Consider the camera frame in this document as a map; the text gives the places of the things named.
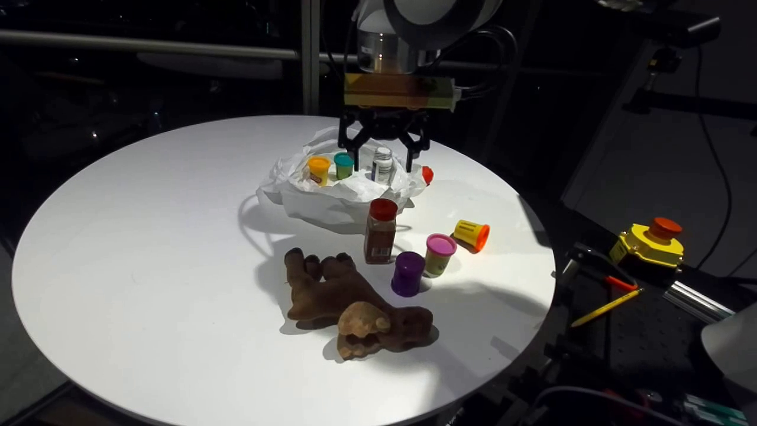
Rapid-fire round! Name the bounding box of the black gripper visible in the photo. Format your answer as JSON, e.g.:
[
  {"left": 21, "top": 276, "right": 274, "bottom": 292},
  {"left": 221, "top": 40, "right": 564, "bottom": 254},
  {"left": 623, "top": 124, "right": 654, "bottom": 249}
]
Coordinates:
[{"left": 338, "top": 109, "right": 431, "bottom": 171}]

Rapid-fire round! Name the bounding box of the teal lid play-dough tub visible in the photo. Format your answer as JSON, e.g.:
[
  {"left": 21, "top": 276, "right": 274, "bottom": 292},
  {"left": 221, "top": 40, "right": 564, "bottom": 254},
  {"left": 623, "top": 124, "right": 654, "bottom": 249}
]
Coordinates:
[{"left": 334, "top": 152, "right": 354, "bottom": 179}]

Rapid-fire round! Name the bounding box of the brown jar red lid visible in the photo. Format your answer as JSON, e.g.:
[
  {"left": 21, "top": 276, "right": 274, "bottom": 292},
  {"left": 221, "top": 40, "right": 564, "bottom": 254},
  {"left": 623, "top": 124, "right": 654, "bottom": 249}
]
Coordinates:
[{"left": 365, "top": 198, "right": 397, "bottom": 266}]

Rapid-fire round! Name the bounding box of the magenta lid play-dough tub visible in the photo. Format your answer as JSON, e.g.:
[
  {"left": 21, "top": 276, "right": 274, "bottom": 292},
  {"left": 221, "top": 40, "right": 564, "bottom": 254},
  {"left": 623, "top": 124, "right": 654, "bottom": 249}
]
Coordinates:
[{"left": 425, "top": 234, "right": 456, "bottom": 276}]

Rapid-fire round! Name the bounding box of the yellow tub orange lid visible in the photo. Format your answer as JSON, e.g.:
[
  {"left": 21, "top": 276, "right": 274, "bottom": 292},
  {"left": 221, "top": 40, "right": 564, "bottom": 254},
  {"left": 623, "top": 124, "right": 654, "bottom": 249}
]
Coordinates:
[{"left": 452, "top": 220, "right": 490, "bottom": 254}]

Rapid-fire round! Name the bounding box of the white pill bottle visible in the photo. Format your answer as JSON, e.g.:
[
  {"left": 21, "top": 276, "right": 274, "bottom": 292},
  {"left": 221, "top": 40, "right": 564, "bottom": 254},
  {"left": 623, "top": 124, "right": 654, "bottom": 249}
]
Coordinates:
[{"left": 370, "top": 147, "right": 396, "bottom": 184}]

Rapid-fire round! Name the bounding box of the orange lid play-dough tub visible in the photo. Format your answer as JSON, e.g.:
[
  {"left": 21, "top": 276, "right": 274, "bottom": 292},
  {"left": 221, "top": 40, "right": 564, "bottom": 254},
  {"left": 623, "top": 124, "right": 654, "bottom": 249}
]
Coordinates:
[{"left": 305, "top": 154, "right": 331, "bottom": 184}]

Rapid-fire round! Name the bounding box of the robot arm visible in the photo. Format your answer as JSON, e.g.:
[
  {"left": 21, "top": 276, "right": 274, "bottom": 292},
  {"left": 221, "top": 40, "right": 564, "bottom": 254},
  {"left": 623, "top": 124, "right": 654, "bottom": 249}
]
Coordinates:
[{"left": 338, "top": 0, "right": 518, "bottom": 171}]

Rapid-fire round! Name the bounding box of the white plastic bag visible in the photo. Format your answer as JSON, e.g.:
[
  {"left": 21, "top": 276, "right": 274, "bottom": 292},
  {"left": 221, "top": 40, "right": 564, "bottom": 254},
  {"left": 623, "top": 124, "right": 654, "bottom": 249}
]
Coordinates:
[{"left": 258, "top": 128, "right": 425, "bottom": 233}]

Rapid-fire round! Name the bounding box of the purple play-dough tub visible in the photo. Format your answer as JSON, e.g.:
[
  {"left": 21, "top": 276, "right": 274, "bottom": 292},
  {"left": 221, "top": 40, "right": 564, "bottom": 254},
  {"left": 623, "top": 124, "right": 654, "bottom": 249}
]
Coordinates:
[{"left": 391, "top": 251, "right": 425, "bottom": 296}]

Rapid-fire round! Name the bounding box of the brown plush toy animal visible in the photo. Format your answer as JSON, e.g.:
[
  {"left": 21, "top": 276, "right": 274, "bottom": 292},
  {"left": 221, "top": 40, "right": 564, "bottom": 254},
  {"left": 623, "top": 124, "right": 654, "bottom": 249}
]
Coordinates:
[{"left": 285, "top": 249, "right": 437, "bottom": 359}]

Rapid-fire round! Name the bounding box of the yellow emergency stop button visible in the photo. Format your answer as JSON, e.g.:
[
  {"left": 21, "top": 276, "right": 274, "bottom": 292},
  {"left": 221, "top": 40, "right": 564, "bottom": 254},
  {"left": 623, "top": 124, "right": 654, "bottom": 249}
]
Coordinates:
[{"left": 610, "top": 215, "right": 687, "bottom": 270}]

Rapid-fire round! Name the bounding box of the yellow orange pencil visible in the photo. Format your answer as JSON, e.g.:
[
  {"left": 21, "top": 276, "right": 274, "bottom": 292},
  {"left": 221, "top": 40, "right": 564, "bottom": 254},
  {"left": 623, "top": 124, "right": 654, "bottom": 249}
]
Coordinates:
[{"left": 570, "top": 288, "right": 643, "bottom": 328}]

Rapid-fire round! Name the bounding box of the metal window railing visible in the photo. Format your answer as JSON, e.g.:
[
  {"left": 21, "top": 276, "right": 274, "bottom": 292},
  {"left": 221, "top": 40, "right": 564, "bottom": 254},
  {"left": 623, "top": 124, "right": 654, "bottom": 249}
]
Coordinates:
[{"left": 0, "top": 25, "right": 373, "bottom": 67}]

